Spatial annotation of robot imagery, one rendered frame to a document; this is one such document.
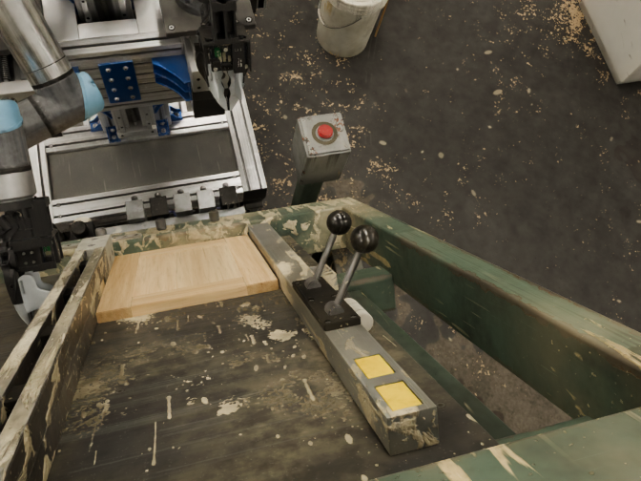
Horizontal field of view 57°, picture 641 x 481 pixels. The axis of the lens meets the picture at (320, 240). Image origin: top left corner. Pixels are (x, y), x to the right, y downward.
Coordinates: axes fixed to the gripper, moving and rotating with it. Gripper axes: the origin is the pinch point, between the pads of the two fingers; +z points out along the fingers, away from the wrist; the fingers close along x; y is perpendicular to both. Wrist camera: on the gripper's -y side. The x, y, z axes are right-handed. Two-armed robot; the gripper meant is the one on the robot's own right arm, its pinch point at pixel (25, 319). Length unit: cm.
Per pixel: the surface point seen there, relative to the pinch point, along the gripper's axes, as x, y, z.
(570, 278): 107, 185, 55
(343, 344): -39, 44, -2
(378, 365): -47, 46, -2
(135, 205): 58, 17, -8
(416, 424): -57, 46, -1
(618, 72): 151, 244, -28
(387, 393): -53, 45, -2
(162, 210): 57, 23, -6
